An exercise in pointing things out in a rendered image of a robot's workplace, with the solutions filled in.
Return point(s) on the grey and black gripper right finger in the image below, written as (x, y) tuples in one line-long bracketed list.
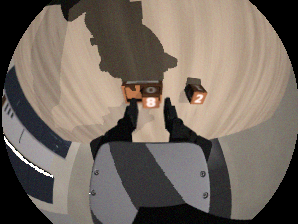
[(179, 132)]

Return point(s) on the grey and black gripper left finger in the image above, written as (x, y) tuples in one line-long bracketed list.
[(122, 131)]

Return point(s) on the brown rectangular tray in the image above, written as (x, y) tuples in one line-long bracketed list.
[(133, 89)]

